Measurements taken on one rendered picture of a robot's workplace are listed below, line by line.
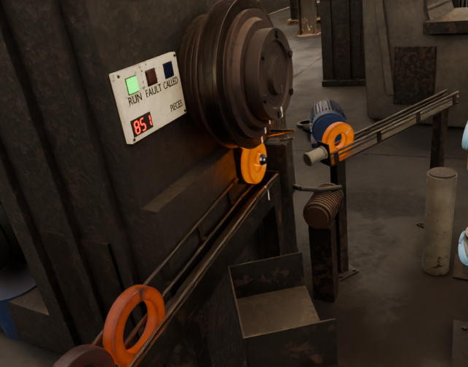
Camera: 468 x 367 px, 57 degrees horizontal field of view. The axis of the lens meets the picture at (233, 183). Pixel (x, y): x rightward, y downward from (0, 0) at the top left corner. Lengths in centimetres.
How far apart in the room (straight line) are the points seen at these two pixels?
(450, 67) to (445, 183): 202
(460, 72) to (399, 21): 64
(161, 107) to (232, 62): 24
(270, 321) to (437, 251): 123
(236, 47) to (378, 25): 288
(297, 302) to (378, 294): 100
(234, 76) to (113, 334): 75
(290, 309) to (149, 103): 66
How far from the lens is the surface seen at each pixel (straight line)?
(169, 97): 126
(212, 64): 124
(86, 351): 99
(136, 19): 121
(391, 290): 220
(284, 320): 117
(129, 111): 113
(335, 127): 190
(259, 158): 150
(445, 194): 208
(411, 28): 400
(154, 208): 120
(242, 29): 132
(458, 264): 239
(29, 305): 215
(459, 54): 392
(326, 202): 182
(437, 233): 217
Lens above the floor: 141
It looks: 25 degrees down
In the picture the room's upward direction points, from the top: 9 degrees counter-clockwise
